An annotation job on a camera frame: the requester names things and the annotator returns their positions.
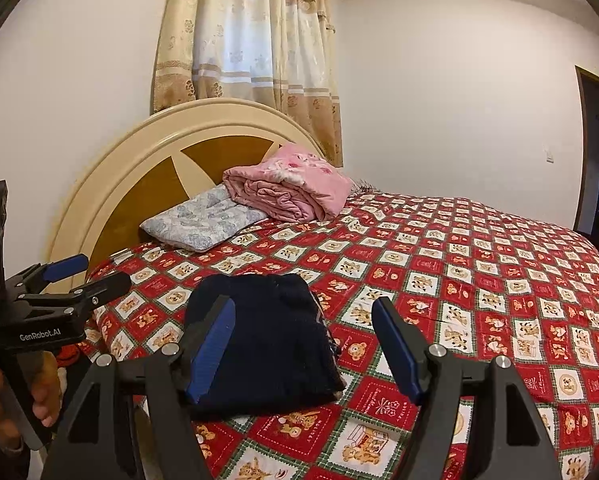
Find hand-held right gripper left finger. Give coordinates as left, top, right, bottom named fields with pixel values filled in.
left=42, top=294, right=237, bottom=480

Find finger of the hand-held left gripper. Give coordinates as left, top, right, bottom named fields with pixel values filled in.
left=8, top=253, right=89, bottom=294
left=18, top=272, right=132, bottom=312

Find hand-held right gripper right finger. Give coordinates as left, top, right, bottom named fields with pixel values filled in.
left=371, top=297, right=563, bottom=480

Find navy patterned knit sweater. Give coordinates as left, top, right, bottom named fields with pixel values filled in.
left=184, top=273, right=348, bottom=417

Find person's left hand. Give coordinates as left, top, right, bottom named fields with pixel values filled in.
left=0, top=352, right=63, bottom=455

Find red checked printed blanket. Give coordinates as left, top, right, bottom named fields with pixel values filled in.
left=76, top=190, right=599, bottom=480

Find cream and brown headboard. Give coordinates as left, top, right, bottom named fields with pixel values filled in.
left=46, top=98, right=330, bottom=281

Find grey floral pillow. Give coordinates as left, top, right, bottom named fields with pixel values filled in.
left=140, top=183, right=270, bottom=252

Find pink folded quilt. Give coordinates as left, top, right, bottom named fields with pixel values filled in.
left=222, top=142, right=354, bottom=223

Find beige patterned curtain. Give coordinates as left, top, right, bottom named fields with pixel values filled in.
left=152, top=0, right=344, bottom=168

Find dark wooden door frame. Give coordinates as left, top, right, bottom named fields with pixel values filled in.
left=574, top=65, right=599, bottom=243

